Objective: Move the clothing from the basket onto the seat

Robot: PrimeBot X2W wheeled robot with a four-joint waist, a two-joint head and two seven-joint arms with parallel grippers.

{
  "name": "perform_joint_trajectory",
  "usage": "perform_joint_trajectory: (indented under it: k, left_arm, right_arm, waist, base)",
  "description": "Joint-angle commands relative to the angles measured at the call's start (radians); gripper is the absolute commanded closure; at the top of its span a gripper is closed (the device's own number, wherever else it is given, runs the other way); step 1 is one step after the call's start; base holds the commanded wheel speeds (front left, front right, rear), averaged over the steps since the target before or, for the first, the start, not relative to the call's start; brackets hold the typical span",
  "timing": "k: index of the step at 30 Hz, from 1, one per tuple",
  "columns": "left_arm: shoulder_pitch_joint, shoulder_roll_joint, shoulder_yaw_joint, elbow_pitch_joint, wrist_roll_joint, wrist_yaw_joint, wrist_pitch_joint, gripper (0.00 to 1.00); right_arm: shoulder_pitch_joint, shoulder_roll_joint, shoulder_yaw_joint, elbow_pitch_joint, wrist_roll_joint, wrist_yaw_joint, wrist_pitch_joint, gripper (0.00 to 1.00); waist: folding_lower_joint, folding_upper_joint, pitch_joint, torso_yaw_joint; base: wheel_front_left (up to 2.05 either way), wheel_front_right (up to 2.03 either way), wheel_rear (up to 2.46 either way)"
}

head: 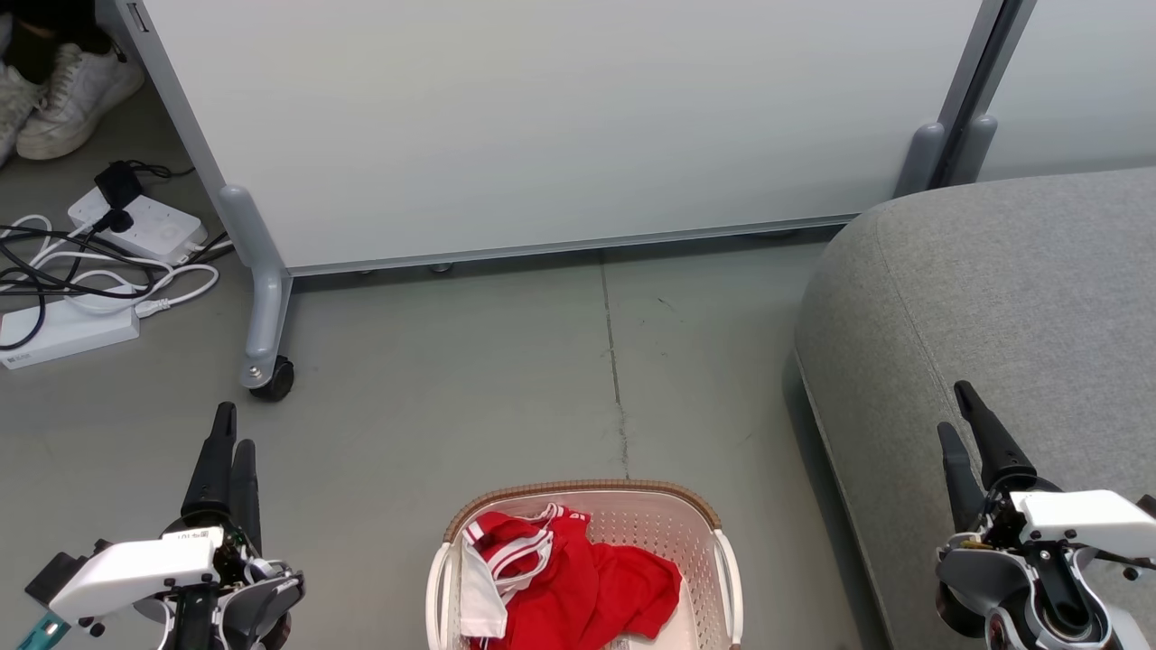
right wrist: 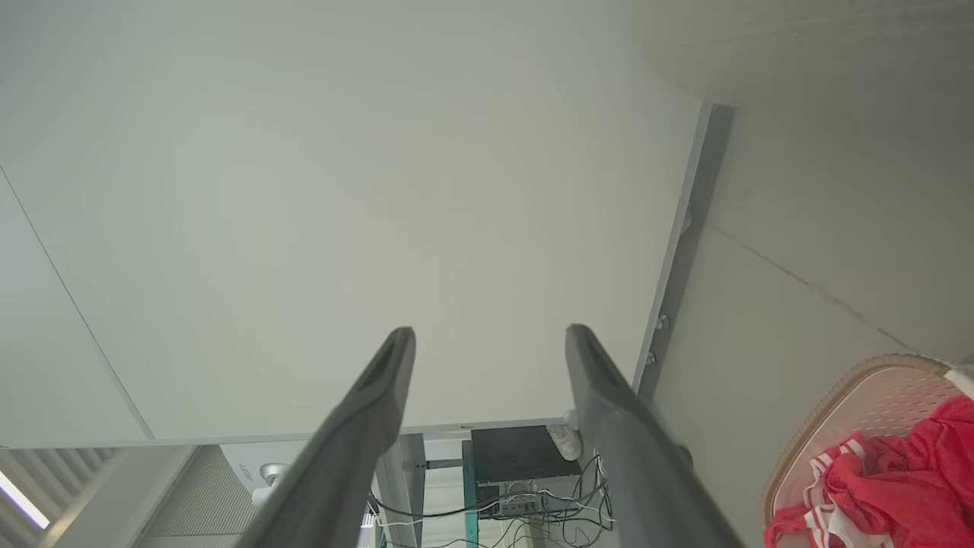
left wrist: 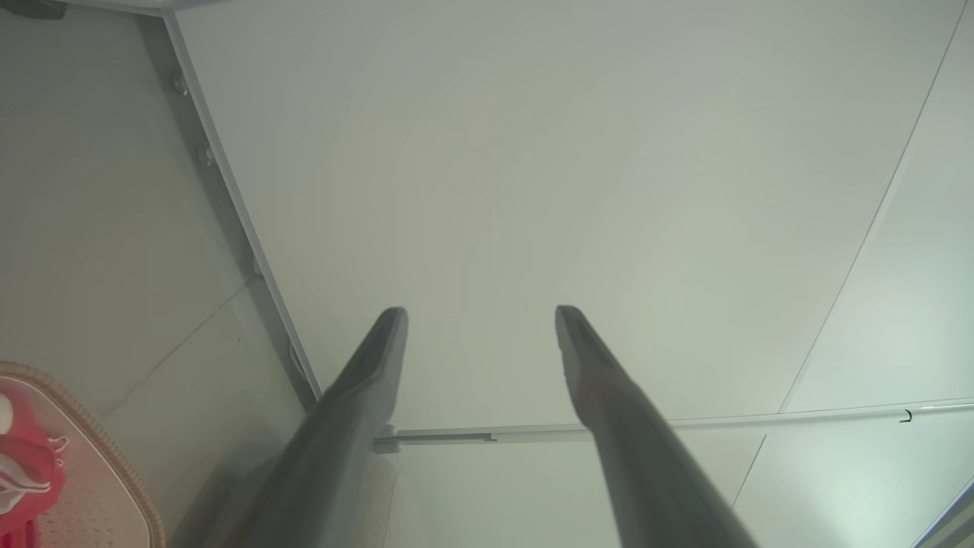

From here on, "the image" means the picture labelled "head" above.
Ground grey fabric sofa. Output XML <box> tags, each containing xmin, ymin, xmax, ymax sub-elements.
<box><xmin>795</xmin><ymin>167</ymin><xmax>1156</xmax><ymax>650</ymax></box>

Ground white sneaker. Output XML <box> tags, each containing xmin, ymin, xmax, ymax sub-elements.
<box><xmin>16</xmin><ymin>41</ymin><xmax>145</xmax><ymax>162</ymax></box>
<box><xmin>0</xmin><ymin>63</ymin><xmax>48</xmax><ymax>169</ymax></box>

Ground long white power strip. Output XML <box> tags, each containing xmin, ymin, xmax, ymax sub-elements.
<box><xmin>0</xmin><ymin>298</ymin><xmax>142</xmax><ymax>371</ymax></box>

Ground black power adapter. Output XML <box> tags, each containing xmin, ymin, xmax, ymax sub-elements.
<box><xmin>94</xmin><ymin>161</ymin><xmax>145</xmax><ymax>211</ymax></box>

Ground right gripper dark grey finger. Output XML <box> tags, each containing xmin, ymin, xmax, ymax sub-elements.
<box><xmin>937</xmin><ymin>422</ymin><xmax>987</xmax><ymax>535</ymax></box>
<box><xmin>955</xmin><ymin>380</ymin><xmax>1039</xmax><ymax>493</ymax></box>

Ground white laundry basket brown rim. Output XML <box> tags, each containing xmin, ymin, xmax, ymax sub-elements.
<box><xmin>426</xmin><ymin>479</ymin><xmax>743</xmax><ymax>650</ymax></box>

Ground wide white power strip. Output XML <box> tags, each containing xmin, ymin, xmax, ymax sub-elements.
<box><xmin>68</xmin><ymin>185</ymin><xmax>209</xmax><ymax>266</ymax></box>

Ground left teal cable connector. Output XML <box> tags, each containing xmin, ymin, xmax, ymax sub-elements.
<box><xmin>14</xmin><ymin>609</ymin><xmax>71</xmax><ymax>650</ymax></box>

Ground black caster wheel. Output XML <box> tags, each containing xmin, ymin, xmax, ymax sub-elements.
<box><xmin>250</xmin><ymin>357</ymin><xmax>296</xmax><ymax>404</ymax></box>

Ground red shirt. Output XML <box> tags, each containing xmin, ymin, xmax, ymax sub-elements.
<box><xmin>470</xmin><ymin>533</ymin><xmax>683</xmax><ymax>650</ymax></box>

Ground grey partition foot with caster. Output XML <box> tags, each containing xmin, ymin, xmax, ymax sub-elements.
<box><xmin>217</xmin><ymin>185</ymin><xmax>295</xmax><ymax>391</ymax></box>

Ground large white partition panel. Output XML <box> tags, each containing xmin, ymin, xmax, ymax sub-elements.
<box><xmin>95</xmin><ymin>0</ymin><xmax>1008</xmax><ymax>274</ymax></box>

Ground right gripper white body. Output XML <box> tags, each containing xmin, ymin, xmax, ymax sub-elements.
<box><xmin>939</xmin><ymin>478</ymin><xmax>1156</xmax><ymax>568</ymax></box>

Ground narrow white partition panel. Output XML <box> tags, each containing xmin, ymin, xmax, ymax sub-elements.
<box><xmin>980</xmin><ymin>0</ymin><xmax>1156</xmax><ymax>183</ymax></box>

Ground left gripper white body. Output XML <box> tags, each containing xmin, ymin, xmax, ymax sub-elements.
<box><xmin>50</xmin><ymin>520</ymin><xmax>305</xmax><ymax>650</ymax></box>

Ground red shorts with white stripes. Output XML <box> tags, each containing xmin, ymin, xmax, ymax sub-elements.
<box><xmin>459</xmin><ymin>504</ymin><xmax>592</xmax><ymax>640</ymax></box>

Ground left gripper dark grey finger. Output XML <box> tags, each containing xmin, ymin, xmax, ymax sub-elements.
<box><xmin>181</xmin><ymin>402</ymin><xmax>238</xmax><ymax>529</ymax></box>
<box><xmin>228</xmin><ymin>440</ymin><xmax>264</xmax><ymax>553</ymax></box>

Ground dark trouser legs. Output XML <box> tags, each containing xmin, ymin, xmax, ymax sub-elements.
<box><xmin>0</xmin><ymin>0</ymin><xmax>115</xmax><ymax>87</ymax></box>

